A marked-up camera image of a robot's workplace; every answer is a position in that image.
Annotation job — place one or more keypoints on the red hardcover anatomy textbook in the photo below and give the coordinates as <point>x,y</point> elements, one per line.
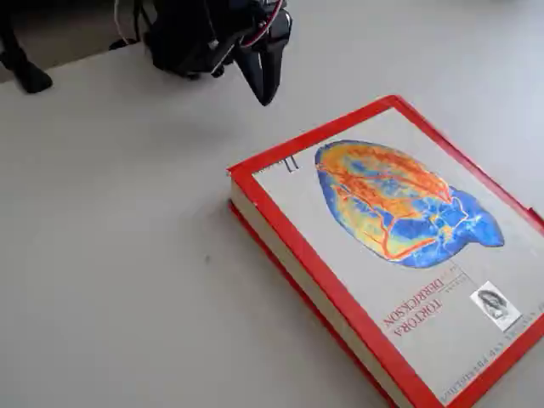
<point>382,238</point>

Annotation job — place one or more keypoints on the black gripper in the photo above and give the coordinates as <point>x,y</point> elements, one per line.
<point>260,64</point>

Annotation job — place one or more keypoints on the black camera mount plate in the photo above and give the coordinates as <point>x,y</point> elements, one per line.
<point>187,47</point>

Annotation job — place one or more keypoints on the black tripod leg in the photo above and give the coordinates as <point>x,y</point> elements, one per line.
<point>25,72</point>

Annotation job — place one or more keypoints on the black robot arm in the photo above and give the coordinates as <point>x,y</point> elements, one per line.
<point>178,9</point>

